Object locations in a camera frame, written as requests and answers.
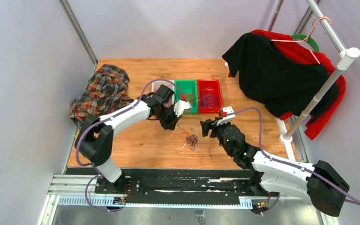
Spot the pink wire hanger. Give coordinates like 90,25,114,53
272,16,332,64

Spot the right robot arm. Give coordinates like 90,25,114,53
200,118,350,217

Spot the red plastic bin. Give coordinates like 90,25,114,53
197,79,222,113

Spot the black shirt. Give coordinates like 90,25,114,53
222,30,335,118

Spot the white clothes rack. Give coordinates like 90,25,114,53
267,0,360,144

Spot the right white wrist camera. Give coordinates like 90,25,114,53
216,106,235,126

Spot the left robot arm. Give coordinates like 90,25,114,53
75,85,192,194

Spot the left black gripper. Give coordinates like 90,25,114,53
157,105,183,130

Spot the green hanger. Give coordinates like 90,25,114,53
290,34,320,53

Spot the green plastic bin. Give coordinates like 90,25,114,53
174,79,198,114

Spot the plaid flannel shirt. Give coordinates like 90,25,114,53
70,64,134,127

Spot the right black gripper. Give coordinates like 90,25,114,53
201,117,233,156

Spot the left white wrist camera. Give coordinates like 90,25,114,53
173,100,192,117

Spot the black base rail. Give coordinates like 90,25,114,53
94,168,278,205

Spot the white plastic bin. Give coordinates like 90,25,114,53
151,80,175,93

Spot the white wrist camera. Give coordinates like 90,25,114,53
173,100,192,117
216,106,235,126

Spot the red shirt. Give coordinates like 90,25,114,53
228,29,347,141

